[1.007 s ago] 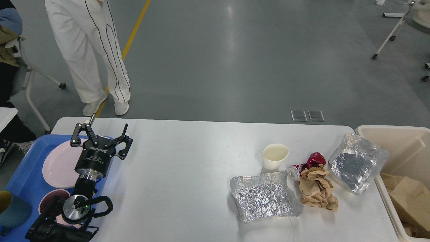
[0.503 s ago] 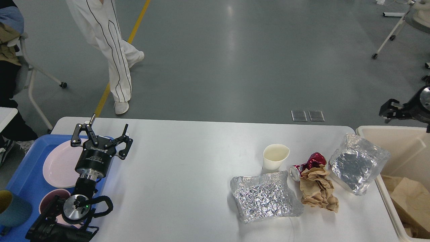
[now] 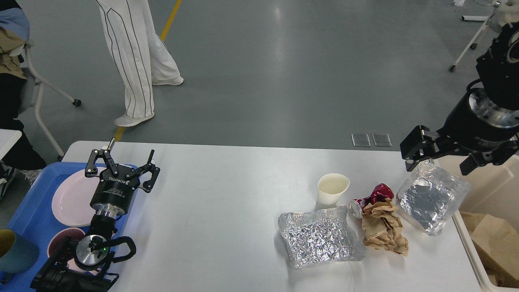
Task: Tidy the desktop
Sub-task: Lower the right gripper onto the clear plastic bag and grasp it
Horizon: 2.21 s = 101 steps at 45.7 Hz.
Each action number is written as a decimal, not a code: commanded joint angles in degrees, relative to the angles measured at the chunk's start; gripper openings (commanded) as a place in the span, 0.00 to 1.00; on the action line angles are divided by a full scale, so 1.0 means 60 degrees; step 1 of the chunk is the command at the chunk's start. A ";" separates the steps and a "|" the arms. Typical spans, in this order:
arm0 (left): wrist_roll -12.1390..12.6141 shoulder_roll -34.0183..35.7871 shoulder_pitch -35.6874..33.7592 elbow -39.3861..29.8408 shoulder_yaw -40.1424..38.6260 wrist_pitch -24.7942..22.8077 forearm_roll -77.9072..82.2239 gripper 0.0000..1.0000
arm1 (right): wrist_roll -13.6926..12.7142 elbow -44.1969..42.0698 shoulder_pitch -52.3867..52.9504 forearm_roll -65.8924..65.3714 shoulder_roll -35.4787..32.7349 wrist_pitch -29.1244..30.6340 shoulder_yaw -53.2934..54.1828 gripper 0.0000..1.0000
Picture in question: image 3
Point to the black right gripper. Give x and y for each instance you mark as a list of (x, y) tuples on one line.
[(477, 124)]

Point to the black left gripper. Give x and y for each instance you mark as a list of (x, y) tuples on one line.
[(115, 192)]

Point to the pink plate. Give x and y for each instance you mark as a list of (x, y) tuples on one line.
[(71, 201)]

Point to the foil container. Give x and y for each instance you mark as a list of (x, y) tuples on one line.
[(430, 197)]

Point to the brown paper bag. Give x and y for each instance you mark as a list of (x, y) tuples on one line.
[(496, 244)]

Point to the cream paper cup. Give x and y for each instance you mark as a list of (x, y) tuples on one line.
[(330, 188)]

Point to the aluminium foil tray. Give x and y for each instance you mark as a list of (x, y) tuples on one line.
[(320, 236)]

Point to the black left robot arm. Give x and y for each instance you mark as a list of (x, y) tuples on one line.
[(83, 265)]

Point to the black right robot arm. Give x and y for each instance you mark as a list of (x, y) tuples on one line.
[(498, 70)]

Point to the beige plastic bin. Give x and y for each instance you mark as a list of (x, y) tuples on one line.
[(494, 192)]

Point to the floor socket plate right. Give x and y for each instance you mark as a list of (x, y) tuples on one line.
[(382, 140)]

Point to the floor socket plate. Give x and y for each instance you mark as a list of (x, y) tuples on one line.
[(361, 140), (382, 140)]

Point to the crushed red can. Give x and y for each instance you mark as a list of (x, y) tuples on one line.
[(380, 193)]

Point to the floor socket plate left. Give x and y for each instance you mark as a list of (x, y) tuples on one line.
[(361, 140)]

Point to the crumpled brown paper ball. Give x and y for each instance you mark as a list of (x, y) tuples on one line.
[(383, 230)]

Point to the white side table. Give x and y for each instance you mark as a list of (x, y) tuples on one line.
[(8, 138)]

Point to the teal mug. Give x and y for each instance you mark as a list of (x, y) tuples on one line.
[(17, 254)]

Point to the white chair left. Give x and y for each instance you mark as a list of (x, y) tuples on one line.
[(33, 93)]

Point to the white chair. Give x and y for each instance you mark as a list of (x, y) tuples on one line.
[(503, 12), (33, 93)]

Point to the person in white trousers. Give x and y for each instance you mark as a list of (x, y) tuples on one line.
[(140, 56)]

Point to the seated person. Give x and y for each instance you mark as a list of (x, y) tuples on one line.
[(14, 32)]

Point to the white chair right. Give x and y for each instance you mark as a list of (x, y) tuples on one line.
[(503, 12)]

